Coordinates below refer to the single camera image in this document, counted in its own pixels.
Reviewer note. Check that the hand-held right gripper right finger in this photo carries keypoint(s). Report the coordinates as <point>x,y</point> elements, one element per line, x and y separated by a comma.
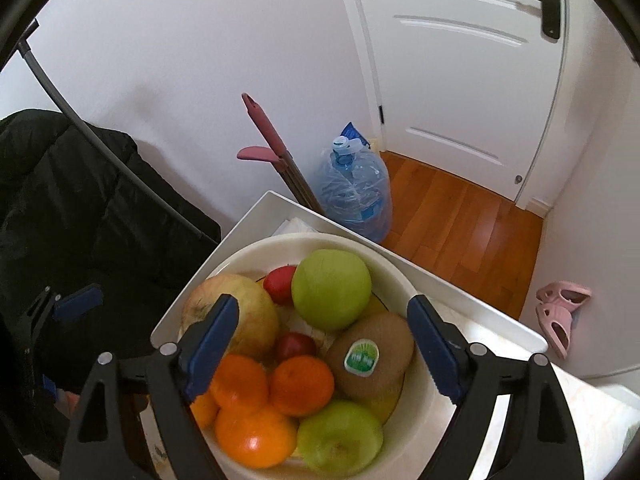
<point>435,345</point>

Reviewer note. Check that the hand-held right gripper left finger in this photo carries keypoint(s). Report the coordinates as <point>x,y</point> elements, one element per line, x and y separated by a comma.
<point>210,355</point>

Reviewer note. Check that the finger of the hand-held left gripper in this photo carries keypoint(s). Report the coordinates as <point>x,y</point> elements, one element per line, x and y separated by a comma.
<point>80,302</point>
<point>50,385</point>

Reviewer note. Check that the small orange tangerine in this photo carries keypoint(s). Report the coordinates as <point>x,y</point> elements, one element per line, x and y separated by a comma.
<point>302,385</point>
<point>239,382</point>
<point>204,410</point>

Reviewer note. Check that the brown kiwi with green sticker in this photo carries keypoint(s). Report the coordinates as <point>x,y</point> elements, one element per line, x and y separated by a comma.
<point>385,340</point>

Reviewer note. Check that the cream bowl with yellow print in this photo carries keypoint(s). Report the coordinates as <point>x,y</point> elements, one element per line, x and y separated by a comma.
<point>417,400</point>

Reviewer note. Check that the large russet red-green apple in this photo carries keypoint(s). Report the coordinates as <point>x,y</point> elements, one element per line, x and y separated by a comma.
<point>255,317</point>

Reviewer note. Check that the red cherry tomato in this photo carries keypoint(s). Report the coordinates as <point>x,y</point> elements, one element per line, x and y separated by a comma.
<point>295,347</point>
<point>279,285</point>

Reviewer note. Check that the large orange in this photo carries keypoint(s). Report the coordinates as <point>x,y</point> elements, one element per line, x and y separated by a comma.
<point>255,435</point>

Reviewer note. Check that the green apple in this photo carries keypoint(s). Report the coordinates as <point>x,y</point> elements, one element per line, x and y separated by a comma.
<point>332,287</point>
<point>340,437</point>

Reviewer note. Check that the black jacket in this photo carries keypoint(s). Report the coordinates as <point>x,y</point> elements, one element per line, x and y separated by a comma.
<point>60,200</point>

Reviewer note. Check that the pink slipper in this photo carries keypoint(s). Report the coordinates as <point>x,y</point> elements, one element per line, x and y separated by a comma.
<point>565,294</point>
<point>555,332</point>

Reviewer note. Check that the white table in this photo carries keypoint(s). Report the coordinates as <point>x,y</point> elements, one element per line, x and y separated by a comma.
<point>260,210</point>

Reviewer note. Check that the grey metal rack pole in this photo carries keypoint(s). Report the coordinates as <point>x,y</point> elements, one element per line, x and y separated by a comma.
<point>100,145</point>

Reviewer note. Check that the large blue water bottle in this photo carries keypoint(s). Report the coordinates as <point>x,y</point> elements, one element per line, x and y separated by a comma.
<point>357,195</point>

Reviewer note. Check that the white floral tablecloth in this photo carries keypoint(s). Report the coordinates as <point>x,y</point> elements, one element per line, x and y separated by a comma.
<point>600,415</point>

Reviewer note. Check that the blue plastic bag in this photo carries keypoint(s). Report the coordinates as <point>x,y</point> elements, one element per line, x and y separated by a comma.
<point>356,132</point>

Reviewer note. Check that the pink mop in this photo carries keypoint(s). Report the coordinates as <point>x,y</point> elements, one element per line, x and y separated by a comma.
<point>267,132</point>

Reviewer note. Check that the white panelled door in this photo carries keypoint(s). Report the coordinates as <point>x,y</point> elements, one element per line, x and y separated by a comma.
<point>450,90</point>

